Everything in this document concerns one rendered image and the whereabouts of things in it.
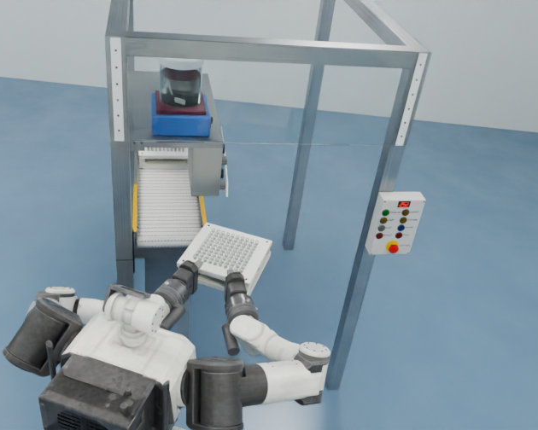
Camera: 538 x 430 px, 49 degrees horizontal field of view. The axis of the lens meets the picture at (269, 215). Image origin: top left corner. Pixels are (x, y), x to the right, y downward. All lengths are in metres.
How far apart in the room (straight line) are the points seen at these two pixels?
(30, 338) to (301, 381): 0.61
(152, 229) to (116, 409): 1.21
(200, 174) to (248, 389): 1.01
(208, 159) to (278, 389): 0.99
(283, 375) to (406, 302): 2.28
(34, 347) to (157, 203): 1.20
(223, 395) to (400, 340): 2.15
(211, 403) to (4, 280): 2.42
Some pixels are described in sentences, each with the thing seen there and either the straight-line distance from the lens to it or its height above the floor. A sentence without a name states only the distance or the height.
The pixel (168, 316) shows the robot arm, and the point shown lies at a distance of 1.70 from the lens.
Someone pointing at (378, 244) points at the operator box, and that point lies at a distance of 2.32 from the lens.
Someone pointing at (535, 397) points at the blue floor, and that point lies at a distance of 3.39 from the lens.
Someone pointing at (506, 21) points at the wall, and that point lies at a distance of 5.78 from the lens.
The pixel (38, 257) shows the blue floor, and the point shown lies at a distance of 3.68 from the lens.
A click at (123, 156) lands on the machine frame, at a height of 1.29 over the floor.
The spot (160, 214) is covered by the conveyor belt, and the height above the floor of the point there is 0.88.
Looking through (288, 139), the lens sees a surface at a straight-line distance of 2.02.
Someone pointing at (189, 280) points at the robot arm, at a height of 1.10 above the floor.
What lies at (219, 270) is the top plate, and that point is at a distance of 1.85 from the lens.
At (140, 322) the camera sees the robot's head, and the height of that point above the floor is 1.38.
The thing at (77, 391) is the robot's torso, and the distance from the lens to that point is 1.28.
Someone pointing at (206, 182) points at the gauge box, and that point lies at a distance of 2.14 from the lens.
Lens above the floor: 2.28
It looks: 34 degrees down
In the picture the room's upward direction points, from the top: 8 degrees clockwise
